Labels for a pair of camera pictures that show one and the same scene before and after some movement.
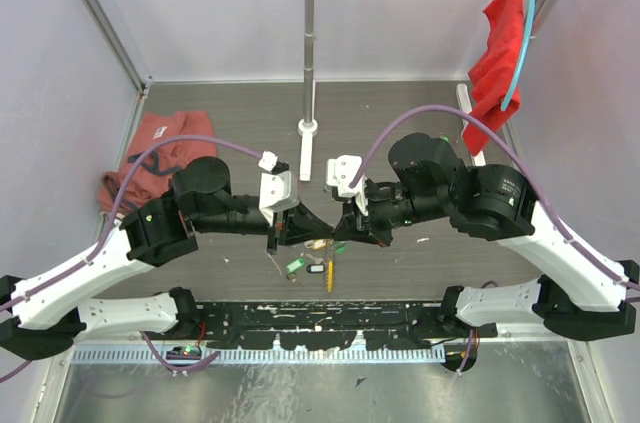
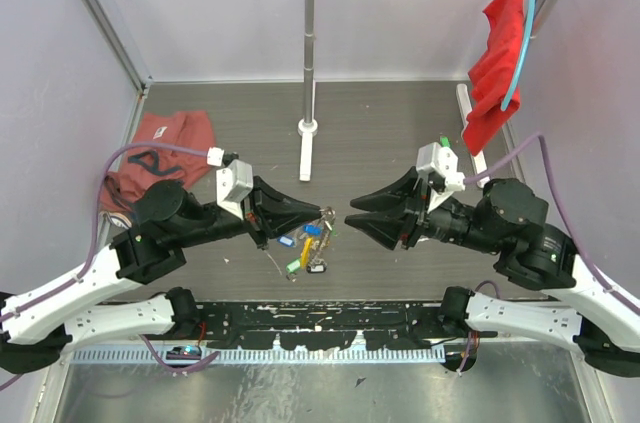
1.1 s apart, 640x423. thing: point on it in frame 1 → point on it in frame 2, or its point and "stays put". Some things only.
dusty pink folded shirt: [153, 175] stays put
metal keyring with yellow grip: [330, 263] → [314, 246]
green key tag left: [295, 265] stays put
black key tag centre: [316, 268] stays put
